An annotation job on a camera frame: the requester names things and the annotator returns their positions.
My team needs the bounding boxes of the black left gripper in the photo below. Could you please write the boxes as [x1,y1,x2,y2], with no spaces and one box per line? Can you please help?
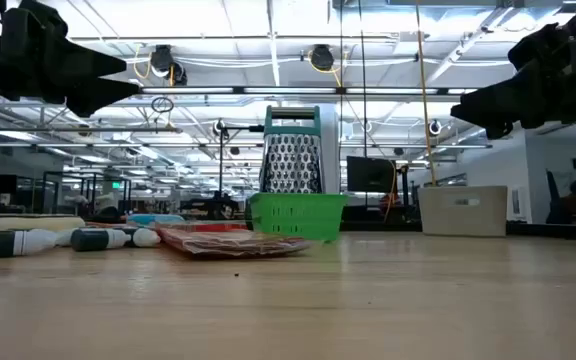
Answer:
[0,0,141,119]

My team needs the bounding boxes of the red snack packet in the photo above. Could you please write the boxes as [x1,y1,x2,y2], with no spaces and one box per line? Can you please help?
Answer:
[156,222,314,259]
[85,221,134,230]

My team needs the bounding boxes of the cream oblong eraser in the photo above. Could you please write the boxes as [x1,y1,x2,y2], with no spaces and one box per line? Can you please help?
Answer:
[0,214,87,233]

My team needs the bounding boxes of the black pole stand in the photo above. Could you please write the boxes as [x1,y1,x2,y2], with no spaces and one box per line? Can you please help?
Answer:
[212,119,265,201]

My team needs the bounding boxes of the light grey plastic bin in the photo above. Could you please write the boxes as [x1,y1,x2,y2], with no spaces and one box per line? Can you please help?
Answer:
[417,185,508,238]

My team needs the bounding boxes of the distant black robot station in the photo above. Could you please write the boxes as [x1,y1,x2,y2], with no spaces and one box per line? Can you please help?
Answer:
[180,197,242,221]

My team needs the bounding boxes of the green plastic basket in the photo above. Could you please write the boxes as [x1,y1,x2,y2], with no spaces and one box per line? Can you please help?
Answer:
[247,192,349,243]

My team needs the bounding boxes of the yellow cable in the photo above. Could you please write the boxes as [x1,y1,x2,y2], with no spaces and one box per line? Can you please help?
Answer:
[414,0,439,187]

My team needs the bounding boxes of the black power cable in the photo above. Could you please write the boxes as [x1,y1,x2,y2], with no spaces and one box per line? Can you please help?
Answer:
[356,0,369,159]

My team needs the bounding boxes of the thin black hanging cable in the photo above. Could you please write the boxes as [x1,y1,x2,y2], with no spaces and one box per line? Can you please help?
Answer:
[338,0,345,116]

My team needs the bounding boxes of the teal handled metal box grater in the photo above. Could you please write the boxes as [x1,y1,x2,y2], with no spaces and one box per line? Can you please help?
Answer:
[259,104,325,195]

